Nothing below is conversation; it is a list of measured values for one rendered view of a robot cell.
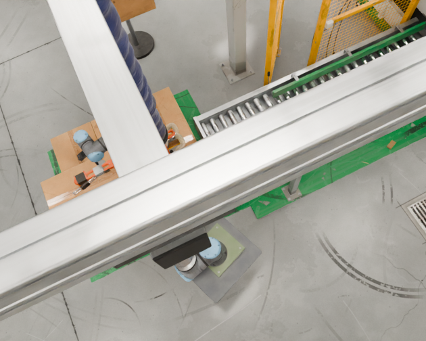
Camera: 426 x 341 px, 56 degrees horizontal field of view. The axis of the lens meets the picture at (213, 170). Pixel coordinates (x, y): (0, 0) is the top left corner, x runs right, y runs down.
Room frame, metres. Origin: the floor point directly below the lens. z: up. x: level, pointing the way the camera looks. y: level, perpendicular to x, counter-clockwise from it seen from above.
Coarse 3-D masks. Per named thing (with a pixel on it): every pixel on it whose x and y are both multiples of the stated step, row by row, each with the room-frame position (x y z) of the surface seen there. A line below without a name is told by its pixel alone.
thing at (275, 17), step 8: (272, 0) 2.04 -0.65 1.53; (280, 0) 2.49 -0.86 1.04; (272, 8) 2.04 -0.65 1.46; (280, 8) 2.58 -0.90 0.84; (272, 16) 2.04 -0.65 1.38; (280, 16) 2.70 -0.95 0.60; (272, 24) 2.04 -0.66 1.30; (280, 24) 2.72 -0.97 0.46; (272, 32) 2.04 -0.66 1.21; (280, 32) 2.72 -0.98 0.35; (272, 40) 2.03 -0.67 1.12; (272, 48) 2.03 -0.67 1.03; (272, 56) 2.07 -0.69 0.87; (272, 64) 2.34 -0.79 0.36; (264, 72) 2.05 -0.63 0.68; (272, 72) 2.40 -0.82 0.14; (264, 80) 2.05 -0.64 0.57
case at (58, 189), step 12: (108, 156) 1.41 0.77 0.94; (72, 168) 1.37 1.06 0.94; (84, 168) 1.35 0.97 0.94; (48, 180) 1.32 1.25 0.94; (60, 180) 1.30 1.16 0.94; (72, 180) 1.28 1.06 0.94; (96, 180) 1.23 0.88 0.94; (108, 180) 1.21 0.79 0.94; (48, 192) 1.22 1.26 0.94; (60, 192) 1.20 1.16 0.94; (72, 192) 1.18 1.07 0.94; (84, 192) 1.16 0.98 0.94; (48, 204) 1.12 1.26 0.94
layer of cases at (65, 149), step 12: (156, 96) 2.13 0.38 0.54; (168, 96) 2.10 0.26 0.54; (156, 108) 2.00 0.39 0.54; (168, 108) 1.97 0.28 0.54; (168, 120) 1.85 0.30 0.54; (72, 132) 1.94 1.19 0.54; (96, 132) 1.88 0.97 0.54; (60, 144) 1.84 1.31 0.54; (72, 144) 1.81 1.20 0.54; (60, 156) 1.71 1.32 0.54; (72, 156) 1.69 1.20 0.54; (60, 168) 1.59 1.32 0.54
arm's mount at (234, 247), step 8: (216, 224) 0.75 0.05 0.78; (208, 232) 0.71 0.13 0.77; (216, 232) 0.69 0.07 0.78; (224, 232) 0.68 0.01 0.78; (224, 240) 0.62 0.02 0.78; (232, 240) 0.61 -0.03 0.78; (232, 248) 0.55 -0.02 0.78; (240, 248) 0.54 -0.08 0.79; (232, 256) 0.49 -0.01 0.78; (224, 264) 0.45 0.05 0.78; (216, 272) 0.41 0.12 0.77
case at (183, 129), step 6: (174, 120) 1.60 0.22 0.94; (180, 120) 1.59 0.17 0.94; (180, 126) 1.55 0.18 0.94; (186, 126) 1.53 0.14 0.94; (180, 132) 1.49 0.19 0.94; (186, 132) 1.48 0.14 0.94; (186, 138) 1.43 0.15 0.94; (192, 138) 1.42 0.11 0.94; (174, 144) 1.40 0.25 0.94; (186, 144) 1.38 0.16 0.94
